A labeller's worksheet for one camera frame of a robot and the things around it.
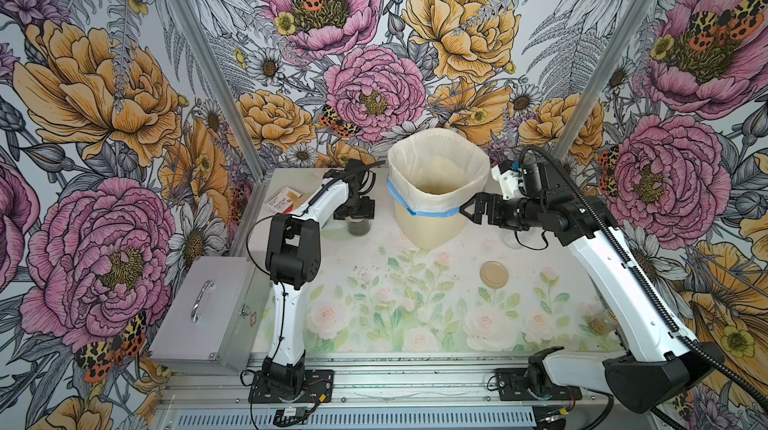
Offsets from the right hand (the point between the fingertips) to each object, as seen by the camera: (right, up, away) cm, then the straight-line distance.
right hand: (474, 219), depth 71 cm
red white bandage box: (-58, +4, +36) cm, 69 cm away
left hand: (-31, -3, +28) cm, 42 cm away
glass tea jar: (-31, -4, +30) cm, 43 cm away
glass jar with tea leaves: (+5, -3, -10) cm, 11 cm away
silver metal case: (-59, -23, -3) cm, 64 cm away
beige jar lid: (+12, -19, +23) cm, 32 cm away
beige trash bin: (-9, -5, +19) cm, 21 cm away
